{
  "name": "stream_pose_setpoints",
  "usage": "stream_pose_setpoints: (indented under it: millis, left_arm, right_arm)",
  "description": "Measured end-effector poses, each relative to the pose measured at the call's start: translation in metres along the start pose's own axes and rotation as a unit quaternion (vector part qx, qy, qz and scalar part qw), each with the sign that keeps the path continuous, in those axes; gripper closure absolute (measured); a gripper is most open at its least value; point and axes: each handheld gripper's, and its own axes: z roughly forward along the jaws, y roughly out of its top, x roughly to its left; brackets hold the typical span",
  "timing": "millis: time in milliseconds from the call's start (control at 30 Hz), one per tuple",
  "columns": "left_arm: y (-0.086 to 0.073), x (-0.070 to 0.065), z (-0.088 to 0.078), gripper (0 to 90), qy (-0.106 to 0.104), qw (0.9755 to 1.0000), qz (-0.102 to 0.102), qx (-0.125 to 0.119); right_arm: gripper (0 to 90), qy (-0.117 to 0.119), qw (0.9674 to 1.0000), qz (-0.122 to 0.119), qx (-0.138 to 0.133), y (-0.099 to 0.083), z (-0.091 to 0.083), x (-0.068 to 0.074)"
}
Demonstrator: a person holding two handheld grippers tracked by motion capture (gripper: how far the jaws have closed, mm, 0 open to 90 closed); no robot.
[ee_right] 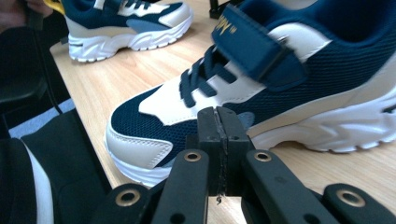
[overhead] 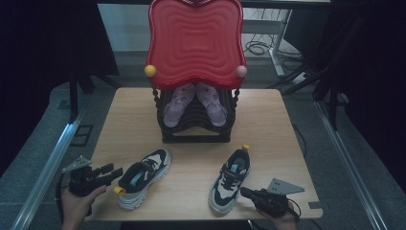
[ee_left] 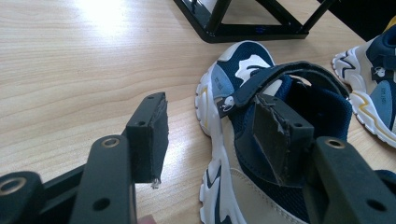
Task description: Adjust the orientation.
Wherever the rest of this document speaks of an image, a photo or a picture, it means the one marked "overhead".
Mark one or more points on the white power strip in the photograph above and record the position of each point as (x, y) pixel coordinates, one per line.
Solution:
(300, 77)

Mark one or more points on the black tripod stand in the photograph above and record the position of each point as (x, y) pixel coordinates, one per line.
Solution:
(74, 92)

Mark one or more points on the red and black shoe rack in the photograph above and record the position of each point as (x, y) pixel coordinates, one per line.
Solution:
(196, 41)

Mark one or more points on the black curtain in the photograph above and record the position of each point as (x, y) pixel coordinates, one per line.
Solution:
(41, 48)
(367, 64)

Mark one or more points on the person's left hand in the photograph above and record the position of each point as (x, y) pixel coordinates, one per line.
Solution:
(75, 207)

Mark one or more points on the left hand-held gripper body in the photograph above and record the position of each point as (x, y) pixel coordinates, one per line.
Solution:
(84, 182)

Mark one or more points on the white desk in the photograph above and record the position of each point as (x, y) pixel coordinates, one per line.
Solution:
(274, 27)

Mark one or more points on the navy and white sneaker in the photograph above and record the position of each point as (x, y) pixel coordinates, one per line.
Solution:
(143, 179)
(228, 185)

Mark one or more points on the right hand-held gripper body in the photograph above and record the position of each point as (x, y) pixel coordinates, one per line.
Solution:
(273, 201)

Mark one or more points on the person's right hand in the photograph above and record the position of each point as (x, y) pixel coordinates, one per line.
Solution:
(284, 223)

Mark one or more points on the metal floor rail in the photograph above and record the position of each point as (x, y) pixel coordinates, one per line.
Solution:
(348, 166)
(48, 169)

